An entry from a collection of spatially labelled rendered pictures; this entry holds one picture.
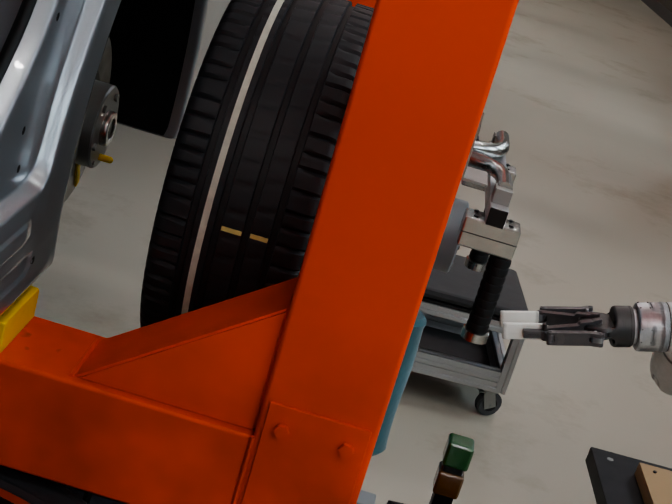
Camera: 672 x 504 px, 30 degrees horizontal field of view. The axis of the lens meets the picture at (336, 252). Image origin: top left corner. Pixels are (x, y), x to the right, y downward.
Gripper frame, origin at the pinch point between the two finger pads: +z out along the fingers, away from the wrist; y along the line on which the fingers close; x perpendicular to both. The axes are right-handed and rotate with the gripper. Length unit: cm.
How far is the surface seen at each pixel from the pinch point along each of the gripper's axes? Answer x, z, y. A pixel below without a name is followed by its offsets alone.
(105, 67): -43, 75, -13
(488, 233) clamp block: -26.0, 8.7, 24.7
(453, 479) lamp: 6.6, 13.9, 43.2
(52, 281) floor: 41, 117, -120
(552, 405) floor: 80, -27, -125
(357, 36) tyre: -55, 29, 15
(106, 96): -41, 72, 1
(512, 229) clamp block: -26.8, 5.0, 24.7
